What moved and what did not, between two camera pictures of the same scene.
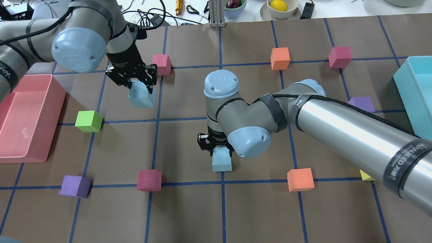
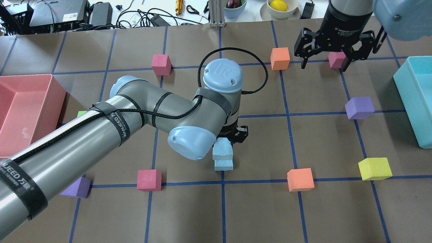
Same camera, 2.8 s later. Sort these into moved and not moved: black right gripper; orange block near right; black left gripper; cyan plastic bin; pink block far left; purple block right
Moved: black right gripper; black left gripper
Not moved: cyan plastic bin; pink block far left; orange block near right; purple block right
